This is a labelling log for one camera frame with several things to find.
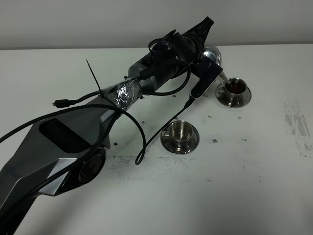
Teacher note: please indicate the stainless steel teacup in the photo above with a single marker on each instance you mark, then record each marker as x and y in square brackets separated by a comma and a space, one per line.
[178, 133]
[234, 91]

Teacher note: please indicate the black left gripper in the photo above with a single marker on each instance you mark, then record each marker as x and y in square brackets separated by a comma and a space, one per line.
[186, 47]

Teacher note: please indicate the far stainless steel teacup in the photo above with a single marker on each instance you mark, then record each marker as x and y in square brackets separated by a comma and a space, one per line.
[234, 91]

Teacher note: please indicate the far stainless steel saucer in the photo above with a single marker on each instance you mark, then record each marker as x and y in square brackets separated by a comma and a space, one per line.
[234, 104]

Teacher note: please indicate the stainless steel saucer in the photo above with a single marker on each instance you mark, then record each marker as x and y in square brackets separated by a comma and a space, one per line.
[234, 104]
[187, 148]

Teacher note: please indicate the stainless steel teapot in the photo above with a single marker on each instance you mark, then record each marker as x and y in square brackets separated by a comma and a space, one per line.
[213, 53]

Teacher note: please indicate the near stainless steel teacup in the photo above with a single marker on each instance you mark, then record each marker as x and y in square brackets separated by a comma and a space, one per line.
[178, 133]

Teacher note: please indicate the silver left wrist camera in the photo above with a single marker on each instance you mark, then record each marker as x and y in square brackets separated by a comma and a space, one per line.
[207, 71]

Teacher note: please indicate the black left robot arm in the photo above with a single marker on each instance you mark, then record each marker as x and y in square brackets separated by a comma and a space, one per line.
[67, 149]

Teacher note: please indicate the near stainless steel saucer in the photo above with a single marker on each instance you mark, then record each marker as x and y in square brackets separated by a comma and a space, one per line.
[187, 148]

